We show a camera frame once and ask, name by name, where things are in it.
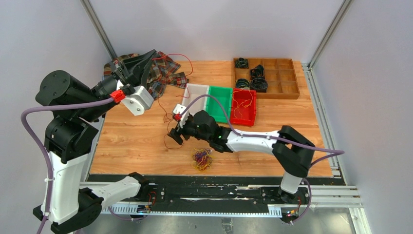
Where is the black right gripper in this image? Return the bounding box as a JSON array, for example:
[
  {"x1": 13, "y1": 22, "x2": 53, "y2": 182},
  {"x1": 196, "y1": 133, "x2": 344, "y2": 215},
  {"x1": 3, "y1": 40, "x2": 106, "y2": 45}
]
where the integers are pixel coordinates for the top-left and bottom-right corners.
[{"x1": 168, "y1": 116, "x2": 211, "y2": 145}]

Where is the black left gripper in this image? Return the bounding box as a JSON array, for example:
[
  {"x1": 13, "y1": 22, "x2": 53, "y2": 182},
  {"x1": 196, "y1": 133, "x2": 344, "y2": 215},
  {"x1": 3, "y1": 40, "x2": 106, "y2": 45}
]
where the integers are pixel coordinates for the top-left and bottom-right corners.
[{"x1": 79, "y1": 48, "x2": 158, "y2": 121}]

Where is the coloured wire bundle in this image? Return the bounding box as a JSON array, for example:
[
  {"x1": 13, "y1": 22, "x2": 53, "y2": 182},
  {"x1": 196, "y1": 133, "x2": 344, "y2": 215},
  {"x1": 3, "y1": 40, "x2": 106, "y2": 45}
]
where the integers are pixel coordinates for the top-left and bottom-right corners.
[{"x1": 191, "y1": 148, "x2": 215, "y2": 173}]

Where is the red wire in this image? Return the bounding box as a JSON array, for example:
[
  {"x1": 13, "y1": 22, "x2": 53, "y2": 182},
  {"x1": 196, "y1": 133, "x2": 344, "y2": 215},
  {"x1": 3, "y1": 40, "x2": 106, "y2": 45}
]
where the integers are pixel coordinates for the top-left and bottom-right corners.
[{"x1": 151, "y1": 53, "x2": 194, "y2": 151}]

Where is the yellow wire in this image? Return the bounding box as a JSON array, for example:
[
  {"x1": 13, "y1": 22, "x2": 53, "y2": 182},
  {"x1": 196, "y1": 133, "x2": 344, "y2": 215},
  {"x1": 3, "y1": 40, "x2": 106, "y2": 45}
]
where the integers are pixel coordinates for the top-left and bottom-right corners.
[{"x1": 232, "y1": 90, "x2": 256, "y2": 120}]

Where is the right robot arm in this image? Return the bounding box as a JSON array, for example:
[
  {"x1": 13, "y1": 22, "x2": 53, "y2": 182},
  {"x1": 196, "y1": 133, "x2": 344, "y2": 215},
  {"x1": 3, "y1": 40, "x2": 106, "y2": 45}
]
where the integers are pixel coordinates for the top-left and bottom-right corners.
[{"x1": 168, "y1": 110, "x2": 314, "y2": 203}]

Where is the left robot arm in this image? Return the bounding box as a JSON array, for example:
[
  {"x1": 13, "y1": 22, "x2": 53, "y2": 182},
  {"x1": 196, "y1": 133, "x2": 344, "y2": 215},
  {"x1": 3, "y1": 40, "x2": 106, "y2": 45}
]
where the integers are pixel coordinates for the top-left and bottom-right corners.
[{"x1": 21, "y1": 50, "x2": 158, "y2": 234}]

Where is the plaid flannel shirt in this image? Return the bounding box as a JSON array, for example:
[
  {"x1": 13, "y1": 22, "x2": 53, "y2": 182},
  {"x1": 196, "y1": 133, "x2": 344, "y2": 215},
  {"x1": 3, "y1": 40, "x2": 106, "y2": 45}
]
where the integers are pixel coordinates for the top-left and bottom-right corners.
[{"x1": 103, "y1": 51, "x2": 190, "y2": 100}]

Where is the white plastic bin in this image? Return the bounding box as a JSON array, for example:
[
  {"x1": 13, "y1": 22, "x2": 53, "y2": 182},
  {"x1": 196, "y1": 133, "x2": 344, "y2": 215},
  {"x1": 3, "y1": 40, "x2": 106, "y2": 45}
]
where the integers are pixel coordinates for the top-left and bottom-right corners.
[{"x1": 181, "y1": 83, "x2": 210, "y2": 115}]

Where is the green plastic bin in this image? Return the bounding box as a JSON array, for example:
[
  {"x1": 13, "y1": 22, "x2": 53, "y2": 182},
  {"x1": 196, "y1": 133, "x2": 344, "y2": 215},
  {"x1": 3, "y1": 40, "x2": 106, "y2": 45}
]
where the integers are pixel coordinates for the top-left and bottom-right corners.
[{"x1": 206, "y1": 86, "x2": 233, "y2": 123}]

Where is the red plastic bin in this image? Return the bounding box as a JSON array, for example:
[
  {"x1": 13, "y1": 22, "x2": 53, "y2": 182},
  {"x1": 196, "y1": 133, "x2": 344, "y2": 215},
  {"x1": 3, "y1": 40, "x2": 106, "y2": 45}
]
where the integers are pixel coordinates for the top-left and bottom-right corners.
[{"x1": 230, "y1": 88, "x2": 257, "y2": 127}]

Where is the wooden compartment tray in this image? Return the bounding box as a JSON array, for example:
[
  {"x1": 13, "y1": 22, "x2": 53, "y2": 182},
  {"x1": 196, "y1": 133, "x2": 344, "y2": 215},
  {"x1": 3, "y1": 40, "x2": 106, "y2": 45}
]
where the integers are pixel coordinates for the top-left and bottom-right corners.
[{"x1": 231, "y1": 57, "x2": 300, "y2": 99}]

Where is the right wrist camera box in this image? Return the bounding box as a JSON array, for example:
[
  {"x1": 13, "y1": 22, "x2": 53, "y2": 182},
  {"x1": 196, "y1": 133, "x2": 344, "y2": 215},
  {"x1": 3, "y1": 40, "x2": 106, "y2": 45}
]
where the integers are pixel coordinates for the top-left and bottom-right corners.
[{"x1": 172, "y1": 104, "x2": 191, "y2": 129}]

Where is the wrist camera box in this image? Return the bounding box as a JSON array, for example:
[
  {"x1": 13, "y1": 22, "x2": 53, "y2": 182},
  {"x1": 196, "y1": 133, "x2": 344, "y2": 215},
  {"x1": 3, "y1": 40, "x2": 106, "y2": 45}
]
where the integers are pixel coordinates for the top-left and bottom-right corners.
[
  {"x1": 121, "y1": 85, "x2": 154, "y2": 116},
  {"x1": 172, "y1": 104, "x2": 191, "y2": 129}
]

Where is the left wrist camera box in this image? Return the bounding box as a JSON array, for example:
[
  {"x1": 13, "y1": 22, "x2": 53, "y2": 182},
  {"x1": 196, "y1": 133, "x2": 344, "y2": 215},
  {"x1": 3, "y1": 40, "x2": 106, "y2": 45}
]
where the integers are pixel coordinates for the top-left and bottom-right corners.
[{"x1": 121, "y1": 85, "x2": 154, "y2": 116}]

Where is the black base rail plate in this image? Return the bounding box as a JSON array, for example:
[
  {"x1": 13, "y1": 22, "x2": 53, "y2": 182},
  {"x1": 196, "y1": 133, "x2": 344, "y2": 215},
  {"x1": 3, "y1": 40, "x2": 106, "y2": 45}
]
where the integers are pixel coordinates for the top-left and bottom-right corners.
[{"x1": 87, "y1": 174, "x2": 310, "y2": 215}]

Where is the black coiled cable lower-right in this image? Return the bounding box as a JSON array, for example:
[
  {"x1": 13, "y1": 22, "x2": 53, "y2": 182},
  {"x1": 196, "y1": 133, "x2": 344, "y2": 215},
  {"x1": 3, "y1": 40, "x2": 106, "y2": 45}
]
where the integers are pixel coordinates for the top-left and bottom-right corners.
[{"x1": 250, "y1": 77, "x2": 269, "y2": 94}]

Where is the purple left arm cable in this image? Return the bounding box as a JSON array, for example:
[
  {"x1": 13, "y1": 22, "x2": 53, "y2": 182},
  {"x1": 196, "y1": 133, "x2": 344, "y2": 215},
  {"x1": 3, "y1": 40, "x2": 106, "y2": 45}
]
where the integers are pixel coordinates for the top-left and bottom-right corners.
[{"x1": 20, "y1": 90, "x2": 126, "y2": 234}]

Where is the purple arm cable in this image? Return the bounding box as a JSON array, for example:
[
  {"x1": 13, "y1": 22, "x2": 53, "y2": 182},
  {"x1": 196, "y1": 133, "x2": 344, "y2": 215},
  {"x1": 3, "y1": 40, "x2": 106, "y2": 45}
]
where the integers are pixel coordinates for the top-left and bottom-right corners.
[
  {"x1": 175, "y1": 94, "x2": 345, "y2": 169},
  {"x1": 20, "y1": 90, "x2": 126, "y2": 234}
]

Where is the black coiled cable middle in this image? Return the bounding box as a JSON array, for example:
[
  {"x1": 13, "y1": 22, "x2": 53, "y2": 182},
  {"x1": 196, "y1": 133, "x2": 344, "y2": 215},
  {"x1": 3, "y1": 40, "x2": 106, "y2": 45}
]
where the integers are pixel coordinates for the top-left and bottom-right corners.
[{"x1": 249, "y1": 64, "x2": 266, "y2": 80}]

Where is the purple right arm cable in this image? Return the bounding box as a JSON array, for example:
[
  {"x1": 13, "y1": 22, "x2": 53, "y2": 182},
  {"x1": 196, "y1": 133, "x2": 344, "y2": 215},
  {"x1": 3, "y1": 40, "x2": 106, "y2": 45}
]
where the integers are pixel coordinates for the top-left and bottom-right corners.
[{"x1": 175, "y1": 94, "x2": 345, "y2": 169}]

